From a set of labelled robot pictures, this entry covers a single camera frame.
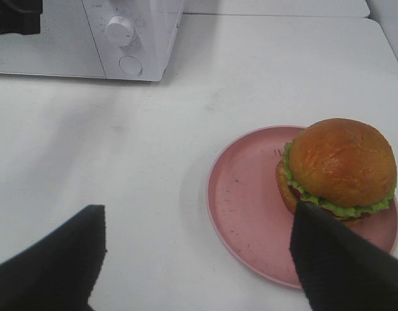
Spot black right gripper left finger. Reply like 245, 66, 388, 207
0, 205, 107, 310

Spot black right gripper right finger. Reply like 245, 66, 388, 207
290, 201, 398, 310

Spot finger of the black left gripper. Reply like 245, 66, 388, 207
0, 0, 43, 35

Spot white microwave door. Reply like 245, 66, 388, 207
0, 1, 105, 78

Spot white round knob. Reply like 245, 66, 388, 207
105, 16, 137, 47

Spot pink round plate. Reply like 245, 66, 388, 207
206, 125, 398, 290

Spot toy hamburger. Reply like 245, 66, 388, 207
276, 118, 397, 225

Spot round white door button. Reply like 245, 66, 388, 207
118, 56, 142, 76

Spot white microwave oven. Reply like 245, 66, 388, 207
0, 0, 185, 82

